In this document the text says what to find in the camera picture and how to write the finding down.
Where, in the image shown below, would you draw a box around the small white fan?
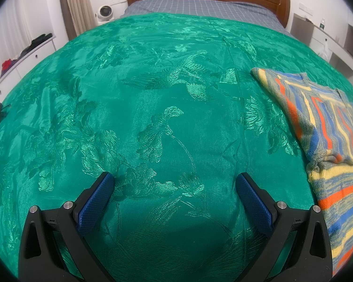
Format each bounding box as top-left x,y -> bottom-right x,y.
95,5 -> 114,25

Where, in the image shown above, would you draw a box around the dark clothes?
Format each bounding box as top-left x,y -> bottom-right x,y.
19,34 -> 53,56

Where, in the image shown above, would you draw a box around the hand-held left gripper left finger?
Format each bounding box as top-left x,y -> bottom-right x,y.
18,172 -> 115,282

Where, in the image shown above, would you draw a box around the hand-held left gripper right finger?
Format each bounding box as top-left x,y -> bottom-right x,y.
235,173 -> 333,282

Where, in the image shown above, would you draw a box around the beige curtain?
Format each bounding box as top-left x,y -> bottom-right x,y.
58,0 -> 96,40

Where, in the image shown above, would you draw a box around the striped knit sweater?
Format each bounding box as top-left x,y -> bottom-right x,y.
250,67 -> 353,277

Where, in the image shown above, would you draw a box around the white drawer cabinet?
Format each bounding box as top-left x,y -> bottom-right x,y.
0,32 -> 57,100

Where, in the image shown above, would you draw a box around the grey checked bed sheet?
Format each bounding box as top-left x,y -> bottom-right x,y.
122,0 -> 286,33

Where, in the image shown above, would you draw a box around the red cloth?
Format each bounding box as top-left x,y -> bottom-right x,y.
0,59 -> 16,72

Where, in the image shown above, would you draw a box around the white bedside shelf unit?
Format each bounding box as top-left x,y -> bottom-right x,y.
291,13 -> 353,77

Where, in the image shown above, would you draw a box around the green floral blanket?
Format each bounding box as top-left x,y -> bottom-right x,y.
0,13 -> 353,282

